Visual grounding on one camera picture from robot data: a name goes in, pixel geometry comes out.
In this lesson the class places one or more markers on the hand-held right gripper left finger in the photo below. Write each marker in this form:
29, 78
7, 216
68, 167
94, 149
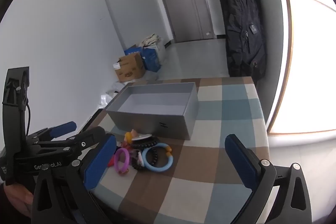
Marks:
99, 163

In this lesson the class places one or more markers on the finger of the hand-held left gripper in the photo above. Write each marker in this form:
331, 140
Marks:
64, 127
89, 136

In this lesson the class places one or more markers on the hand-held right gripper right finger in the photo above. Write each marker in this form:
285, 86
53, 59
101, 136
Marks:
241, 161

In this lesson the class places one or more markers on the red round disc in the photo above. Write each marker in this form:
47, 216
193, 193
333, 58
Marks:
112, 161

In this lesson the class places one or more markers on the pink yellow toy figure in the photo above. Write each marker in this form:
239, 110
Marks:
128, 138

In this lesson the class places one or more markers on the white round trinket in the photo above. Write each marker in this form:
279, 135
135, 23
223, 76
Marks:
141, 137

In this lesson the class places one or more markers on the grey cardboard box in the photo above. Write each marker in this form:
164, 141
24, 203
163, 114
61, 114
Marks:
157, 123

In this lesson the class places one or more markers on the person's left hand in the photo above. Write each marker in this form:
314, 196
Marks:
18, 197

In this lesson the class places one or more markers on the checked tablecloth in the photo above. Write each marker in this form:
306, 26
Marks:
210, 176

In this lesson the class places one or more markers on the small pale charm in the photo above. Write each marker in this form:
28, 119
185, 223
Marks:
140, 158

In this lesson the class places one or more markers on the crumpled plastic bags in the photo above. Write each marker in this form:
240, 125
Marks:
113, 92

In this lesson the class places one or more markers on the brown cardboard carton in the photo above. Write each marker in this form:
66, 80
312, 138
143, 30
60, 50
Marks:
131, 69

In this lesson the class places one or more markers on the blue carton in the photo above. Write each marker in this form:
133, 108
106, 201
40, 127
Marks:
132, 51
152, 58

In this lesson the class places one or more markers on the blue bag with clothes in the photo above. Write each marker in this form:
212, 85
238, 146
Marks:
153, 40

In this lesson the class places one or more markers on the bright wood-framed panel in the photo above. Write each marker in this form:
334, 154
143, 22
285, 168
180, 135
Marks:
309, 56

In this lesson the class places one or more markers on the black backpack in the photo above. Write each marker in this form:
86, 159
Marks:
244, 29

